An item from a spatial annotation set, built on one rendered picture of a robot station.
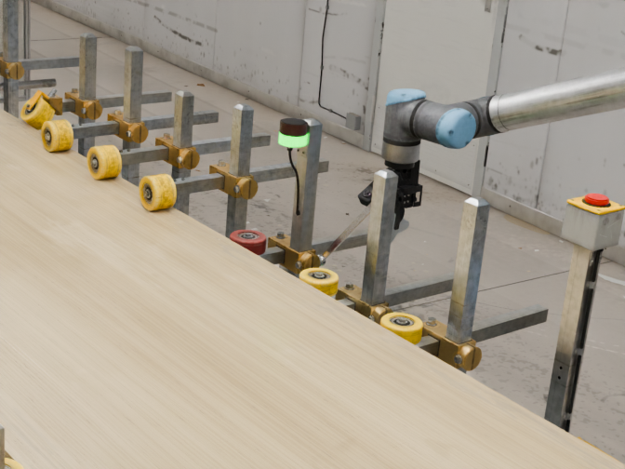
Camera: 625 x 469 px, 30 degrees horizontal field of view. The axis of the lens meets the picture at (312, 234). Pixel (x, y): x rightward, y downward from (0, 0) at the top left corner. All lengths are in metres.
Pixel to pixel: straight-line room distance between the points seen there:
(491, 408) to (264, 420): 0.38
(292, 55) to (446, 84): 1.38
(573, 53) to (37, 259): 3.48
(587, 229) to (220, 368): 0.65
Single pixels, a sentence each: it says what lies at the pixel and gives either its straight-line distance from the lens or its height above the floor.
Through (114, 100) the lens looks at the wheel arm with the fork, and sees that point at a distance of 3.44.
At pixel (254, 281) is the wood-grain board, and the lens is 2.32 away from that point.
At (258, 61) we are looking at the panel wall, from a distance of 7.43.
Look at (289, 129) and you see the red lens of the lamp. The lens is 2.45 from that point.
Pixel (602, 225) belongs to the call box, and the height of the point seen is 1.20.
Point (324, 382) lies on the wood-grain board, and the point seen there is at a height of 0.90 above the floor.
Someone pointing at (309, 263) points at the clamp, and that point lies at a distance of 2.57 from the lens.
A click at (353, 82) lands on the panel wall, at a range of 6.63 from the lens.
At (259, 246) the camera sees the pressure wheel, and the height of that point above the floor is 0.90.
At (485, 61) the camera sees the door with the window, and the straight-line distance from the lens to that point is 5.83.
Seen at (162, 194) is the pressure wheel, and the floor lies 0.95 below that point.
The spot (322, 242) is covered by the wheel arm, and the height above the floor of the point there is 0.86.
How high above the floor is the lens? 1.80
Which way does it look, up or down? 20 degrees down
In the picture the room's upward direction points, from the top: 5 degrees clockwise
